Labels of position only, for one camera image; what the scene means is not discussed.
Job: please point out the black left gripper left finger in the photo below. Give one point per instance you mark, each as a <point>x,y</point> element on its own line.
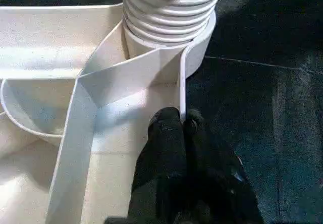
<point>161,158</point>

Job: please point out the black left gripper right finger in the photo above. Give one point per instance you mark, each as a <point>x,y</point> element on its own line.
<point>214,183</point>

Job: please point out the white plastic table leg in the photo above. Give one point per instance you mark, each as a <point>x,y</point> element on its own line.
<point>164,19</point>

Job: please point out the white plastic table top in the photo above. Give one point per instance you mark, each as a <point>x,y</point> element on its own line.
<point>50,45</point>

